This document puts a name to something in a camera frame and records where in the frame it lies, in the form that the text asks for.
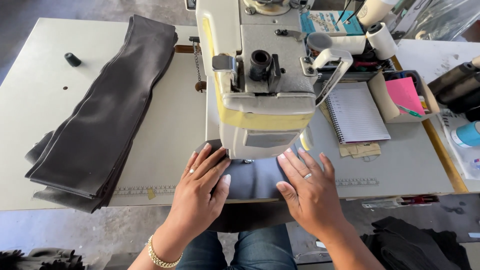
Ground person's right hand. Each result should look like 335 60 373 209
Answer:
275 147 347 238

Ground person's left hand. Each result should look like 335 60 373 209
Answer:
170 142 232 238

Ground dark grey fabric piece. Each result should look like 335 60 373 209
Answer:
195 139 301 234

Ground person's blue jeans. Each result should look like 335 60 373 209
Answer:
175 224 299 270

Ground beige paper scraps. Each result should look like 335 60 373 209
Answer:
338 142 382 163

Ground white tube with red cap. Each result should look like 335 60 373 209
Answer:
361 195 440 209

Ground spiral lined notebook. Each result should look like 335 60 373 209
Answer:
325 82 391 145

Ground pile of black fabric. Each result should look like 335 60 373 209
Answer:
361 216 473 270

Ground stack of dark fabric strips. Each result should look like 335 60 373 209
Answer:
25 15 179 214

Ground cream industrial sewing machine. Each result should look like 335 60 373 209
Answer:
184 0 354 161

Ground green pen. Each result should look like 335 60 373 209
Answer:
395 104 423 118

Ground cardboard box with supplies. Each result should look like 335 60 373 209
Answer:
367 70 440 124

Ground pink paper sheet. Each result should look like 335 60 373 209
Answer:
385 77 426 116

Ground white thread cone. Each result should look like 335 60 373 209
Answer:
307 32 368 56
366 22 399 61

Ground grey fabric heap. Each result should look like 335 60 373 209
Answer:
0 247 88 270

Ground turquoise tape roll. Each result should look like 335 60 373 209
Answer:
450 121 480 148

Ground turquoise printed box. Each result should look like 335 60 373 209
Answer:
300 10 365 37

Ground black thread cones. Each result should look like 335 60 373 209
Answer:
427 56 480 122

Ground small black thread cone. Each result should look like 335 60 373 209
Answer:
64 52 82 68

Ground beige thread cone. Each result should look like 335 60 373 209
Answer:
356 0 400 28

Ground clear plastic bag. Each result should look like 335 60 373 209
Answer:
403 0 480 42

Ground gold bead bracelet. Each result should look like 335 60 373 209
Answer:
147 235 184 269

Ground metal chain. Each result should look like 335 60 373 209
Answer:
188 36 204 93

